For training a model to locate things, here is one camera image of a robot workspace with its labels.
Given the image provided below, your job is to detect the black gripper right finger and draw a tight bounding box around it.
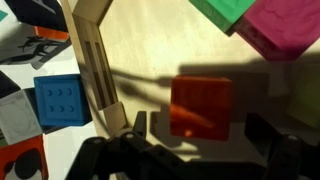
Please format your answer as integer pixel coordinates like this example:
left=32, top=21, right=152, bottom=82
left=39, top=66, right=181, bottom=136
left=244, top=113, right=320, bottom=180

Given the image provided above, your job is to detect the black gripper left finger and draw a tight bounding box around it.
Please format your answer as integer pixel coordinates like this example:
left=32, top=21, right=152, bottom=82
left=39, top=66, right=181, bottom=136
left=66, top=111, right=187, bottom=180

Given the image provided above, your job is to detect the orange block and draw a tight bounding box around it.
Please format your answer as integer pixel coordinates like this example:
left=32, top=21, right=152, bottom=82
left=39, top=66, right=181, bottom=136
left=170, top=75, right=233, bottom=141

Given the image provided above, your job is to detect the blue block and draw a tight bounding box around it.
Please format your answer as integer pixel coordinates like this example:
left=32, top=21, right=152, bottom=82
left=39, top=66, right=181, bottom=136
left=34, top=74, right=92, bottom=126

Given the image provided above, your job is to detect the grey block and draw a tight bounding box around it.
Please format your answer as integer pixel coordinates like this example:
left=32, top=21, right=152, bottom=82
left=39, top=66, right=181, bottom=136
left=0, top=90, right=43, bottom=145

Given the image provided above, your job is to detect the magenta block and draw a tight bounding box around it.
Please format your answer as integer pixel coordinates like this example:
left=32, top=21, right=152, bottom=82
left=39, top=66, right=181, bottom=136
left=234, top=0, right=320, bottom=62

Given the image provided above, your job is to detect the green block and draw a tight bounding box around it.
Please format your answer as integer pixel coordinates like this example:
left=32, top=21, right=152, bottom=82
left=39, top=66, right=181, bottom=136
left=189, top=0, right=256, bottom=33

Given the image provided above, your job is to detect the orange soft cube with number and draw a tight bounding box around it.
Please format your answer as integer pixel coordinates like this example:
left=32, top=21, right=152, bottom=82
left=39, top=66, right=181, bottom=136
left=0, top=135, right=49, bottom=180

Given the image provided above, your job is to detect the wooden tray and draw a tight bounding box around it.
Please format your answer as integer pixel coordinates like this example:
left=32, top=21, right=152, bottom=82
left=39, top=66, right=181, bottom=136
left=60, top=0, right=319, bottom=162

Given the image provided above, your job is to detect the black and white patterned cube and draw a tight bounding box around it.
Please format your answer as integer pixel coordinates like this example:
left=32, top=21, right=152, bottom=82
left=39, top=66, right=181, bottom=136
left=0, top=25, right=71, bottom=70

